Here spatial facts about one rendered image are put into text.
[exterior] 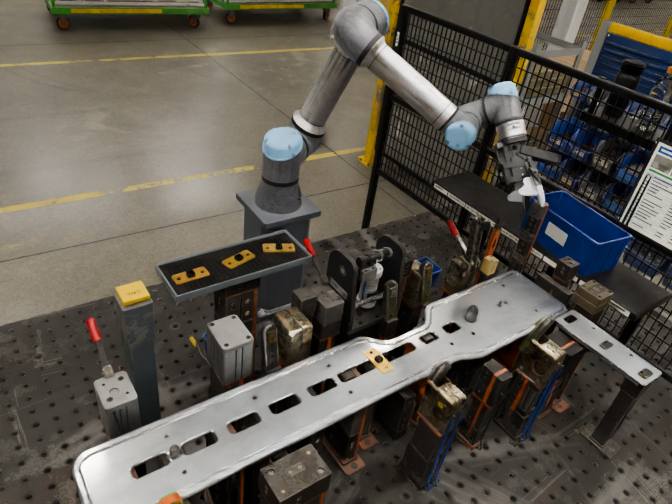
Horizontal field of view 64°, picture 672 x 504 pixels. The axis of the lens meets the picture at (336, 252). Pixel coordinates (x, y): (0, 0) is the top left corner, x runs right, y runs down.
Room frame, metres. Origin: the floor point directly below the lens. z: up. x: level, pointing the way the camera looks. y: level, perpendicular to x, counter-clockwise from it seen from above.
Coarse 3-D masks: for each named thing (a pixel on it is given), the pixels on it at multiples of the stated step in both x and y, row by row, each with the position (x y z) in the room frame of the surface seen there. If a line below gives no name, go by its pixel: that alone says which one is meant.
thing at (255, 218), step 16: (240, 192) 1.53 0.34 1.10; (256, 208) 1.45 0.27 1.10; (304, 208) 1.49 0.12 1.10; (256, 224) 1.43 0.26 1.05; (272, 224) 1.38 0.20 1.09; (288, 224) 1.43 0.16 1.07; (304, 224) 1.47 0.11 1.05; (288, 272) 1.44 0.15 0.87; (272, 288) 1.40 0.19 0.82; (288, 288) 1.44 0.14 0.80; (272, 304) 1.41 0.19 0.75; (288, 304) 1.45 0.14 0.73
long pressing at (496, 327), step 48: (480, 288) 1.34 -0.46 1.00; (528, 288) 1.38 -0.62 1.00; (480, 336) 1.12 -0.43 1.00; (288, 384) 0.85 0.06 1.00; (384, 384) 0.90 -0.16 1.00; (144, 432) 0.67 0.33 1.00; (192, 432) 0.69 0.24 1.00; (240, 432) 0.71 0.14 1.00; (288, 432) 0.72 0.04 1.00; (96, 480) 0.55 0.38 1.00; (144, 480) 0.57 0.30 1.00; (192, 480) 0.58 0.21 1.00
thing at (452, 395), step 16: (432, 384) 0.88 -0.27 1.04; (448, 384) 0.89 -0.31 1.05; (432, 400) 0.87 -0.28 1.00; (448, 400) 0.84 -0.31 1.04; (464, 400) 0.85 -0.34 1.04; (432, 416) 0.86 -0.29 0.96; (448, 416) 0.83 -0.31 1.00; (416, 432) 0.88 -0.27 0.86; (432, 432) 0.85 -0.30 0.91; (448, 432) 0.86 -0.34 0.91; (416, 448) 0.87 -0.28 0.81; (432, 448) 0.84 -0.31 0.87; (400, 464) 0.89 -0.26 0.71; (416, 464) 0.86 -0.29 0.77; (432, 464) 0.85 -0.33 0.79; (416, 480) 0.84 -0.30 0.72; (432, 480) 0.85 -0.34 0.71
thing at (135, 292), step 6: (138, 282) 0.95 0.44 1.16; (120, 288) 0.92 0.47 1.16; (126, 288) 0.92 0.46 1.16; (132, 288) 0.93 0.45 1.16; (138, 288) 0.93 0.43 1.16; (144, 288) 0.93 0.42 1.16; (120, 294) 0.90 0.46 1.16; (126, 294) 0.90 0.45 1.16; (132, 294) 0.91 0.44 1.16; (138, 294) 0.91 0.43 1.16; (144, 294) 0.91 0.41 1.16; (126, 300) 0.88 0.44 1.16; (132, 300) 0.89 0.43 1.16; (138, 300) 0.90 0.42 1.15
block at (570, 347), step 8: (552, 336) 1.19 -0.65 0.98; (560, 336) 1.20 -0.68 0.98; (560, 344) 1.16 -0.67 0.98; (568, 344) 1.17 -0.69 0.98; (576, 344) 1.17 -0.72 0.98; (568, 352) 1.14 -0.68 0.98; (576, 352) 1.14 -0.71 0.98; (568, 360) 1.12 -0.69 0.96; (576, 360) 1.15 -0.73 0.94; (568, 368) 1.14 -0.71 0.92; (560, 376) 1.12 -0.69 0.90; (552, 392) 1.15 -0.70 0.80; (552, 400) 1.16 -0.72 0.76; (544, 408) 1.14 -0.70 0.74; (544, 416) 1.14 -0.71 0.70
